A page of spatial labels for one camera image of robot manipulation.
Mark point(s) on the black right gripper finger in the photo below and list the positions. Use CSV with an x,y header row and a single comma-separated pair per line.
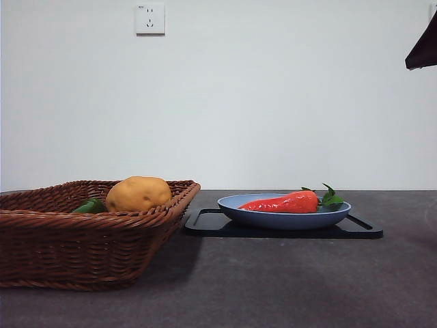
x,y
425,48

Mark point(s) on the orange carrot with green leaves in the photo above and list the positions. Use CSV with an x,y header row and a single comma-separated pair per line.
x,y
290,204

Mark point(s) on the blue round plate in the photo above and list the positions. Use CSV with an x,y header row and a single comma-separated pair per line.
x,y
283,220

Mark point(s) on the black flat tray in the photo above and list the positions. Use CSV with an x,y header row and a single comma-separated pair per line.
x,y
358,230

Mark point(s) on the yellow-brown potato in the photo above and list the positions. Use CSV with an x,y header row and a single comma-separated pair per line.
x,y
138,193

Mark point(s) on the green chili pepper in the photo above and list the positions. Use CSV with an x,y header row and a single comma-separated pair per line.
x,y
89,206

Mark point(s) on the brown wicker basket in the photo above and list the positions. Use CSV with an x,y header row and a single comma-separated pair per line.
x,y
85,249

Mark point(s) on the white wall socket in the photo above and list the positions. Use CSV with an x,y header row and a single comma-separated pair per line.
x,y
150,18

